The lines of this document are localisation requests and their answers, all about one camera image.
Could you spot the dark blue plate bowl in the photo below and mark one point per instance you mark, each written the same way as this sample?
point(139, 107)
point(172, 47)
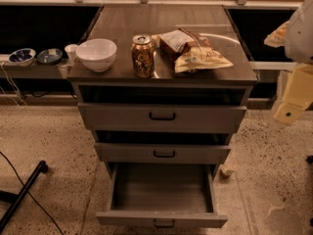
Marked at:
point(50, 56)

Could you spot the orange soda can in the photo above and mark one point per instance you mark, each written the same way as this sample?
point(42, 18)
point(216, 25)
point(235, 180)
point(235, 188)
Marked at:
point(142, 52)

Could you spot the middle drawer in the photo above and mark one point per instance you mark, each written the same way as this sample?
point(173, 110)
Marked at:
point(162, 154)

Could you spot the small white cup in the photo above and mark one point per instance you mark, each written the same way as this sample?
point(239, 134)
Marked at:
point(71, 52)

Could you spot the blue patterned bowl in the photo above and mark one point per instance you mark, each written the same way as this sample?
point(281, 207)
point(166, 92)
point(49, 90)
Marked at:
point(23, 57)

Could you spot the black stand leg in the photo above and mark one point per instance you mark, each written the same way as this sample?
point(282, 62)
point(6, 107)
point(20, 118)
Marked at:
point(14, 200)

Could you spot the low side shelf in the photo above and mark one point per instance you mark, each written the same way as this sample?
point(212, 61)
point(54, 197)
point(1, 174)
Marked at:
point(35, 70)

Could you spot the drawer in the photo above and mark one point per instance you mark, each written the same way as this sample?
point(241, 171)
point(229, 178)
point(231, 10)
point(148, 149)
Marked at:
point(162, 118)
point(162, 196)
point(162, 154)

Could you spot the grey drawer cabinet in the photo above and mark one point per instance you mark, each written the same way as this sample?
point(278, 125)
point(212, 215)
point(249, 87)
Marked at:
point(119, 85)

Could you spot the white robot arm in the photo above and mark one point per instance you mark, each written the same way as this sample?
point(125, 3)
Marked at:
point(296, 35)

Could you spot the white bowl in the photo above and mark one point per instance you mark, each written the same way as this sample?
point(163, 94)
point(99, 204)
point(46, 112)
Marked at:
point(97, 54)

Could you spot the top drawer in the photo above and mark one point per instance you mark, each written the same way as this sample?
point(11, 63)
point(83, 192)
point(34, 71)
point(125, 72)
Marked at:
point(162, 118)

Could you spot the bottom drawer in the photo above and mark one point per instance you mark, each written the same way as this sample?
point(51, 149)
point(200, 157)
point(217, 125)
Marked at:
point(162, 196)

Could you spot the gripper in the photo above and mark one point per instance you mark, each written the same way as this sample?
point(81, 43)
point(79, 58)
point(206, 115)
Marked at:
point(300, 36)

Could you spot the brown chip bag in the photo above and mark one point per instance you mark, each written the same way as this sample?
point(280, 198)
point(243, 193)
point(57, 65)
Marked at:
point(190, 51)

